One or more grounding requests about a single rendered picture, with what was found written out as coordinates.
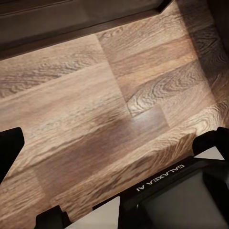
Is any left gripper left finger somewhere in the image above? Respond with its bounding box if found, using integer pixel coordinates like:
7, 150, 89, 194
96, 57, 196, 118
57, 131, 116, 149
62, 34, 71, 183
0, 127, 25, 184

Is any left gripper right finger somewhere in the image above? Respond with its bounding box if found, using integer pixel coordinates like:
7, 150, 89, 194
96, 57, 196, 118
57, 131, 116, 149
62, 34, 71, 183
214, 127, 229, 165

